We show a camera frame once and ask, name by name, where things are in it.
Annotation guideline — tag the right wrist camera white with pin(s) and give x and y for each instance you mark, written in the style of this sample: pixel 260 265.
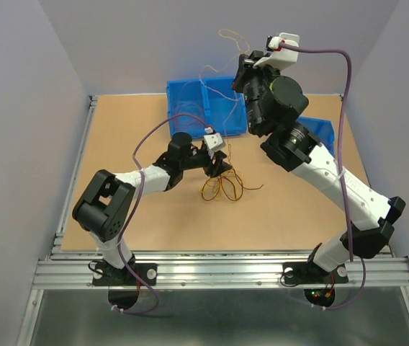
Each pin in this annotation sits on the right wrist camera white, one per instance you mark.
pixel 277 57

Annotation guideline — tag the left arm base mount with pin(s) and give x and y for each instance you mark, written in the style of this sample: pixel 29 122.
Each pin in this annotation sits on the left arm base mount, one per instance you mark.
pixel 104 275

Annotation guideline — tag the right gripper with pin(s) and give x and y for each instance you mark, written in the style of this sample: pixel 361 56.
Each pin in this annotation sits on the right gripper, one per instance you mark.
pixel 246 69

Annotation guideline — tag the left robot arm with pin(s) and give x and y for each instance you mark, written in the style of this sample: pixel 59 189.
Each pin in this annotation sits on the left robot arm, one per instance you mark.
pixel 109 199

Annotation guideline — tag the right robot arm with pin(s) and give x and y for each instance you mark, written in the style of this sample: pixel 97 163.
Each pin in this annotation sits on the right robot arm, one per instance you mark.
pixel 298 150

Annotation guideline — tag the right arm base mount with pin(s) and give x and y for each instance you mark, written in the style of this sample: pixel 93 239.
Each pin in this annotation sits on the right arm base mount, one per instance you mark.
pixel 305 273

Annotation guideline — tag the blue single bin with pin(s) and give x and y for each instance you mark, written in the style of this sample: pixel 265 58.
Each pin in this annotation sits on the blue single bin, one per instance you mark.
pixel 323 129

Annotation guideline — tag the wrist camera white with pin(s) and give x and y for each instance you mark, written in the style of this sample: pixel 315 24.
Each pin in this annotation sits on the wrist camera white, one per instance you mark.
pixel 213 140
pixel 277 57

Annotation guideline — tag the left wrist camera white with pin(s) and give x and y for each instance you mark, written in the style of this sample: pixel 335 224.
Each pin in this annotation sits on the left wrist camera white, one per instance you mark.
pixel 213 140

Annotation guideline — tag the blue double bin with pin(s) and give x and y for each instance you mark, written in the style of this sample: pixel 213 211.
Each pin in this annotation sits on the blue double bin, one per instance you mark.
pixel 192 102

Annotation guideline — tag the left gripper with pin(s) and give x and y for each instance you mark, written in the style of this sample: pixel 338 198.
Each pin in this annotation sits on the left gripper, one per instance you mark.
pixel 219 166

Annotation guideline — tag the aluminium rail frame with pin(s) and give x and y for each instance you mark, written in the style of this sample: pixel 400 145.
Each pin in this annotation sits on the aluminium rail frame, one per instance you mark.
pixel 219 263

